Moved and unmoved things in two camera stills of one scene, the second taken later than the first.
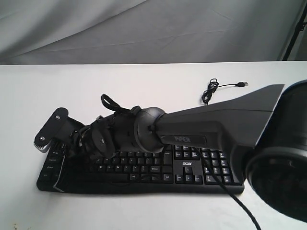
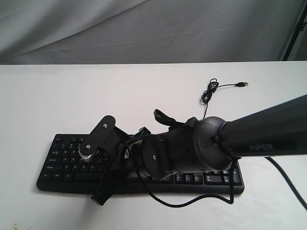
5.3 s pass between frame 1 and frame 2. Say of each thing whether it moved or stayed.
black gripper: moved
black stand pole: stayed
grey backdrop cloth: stayed
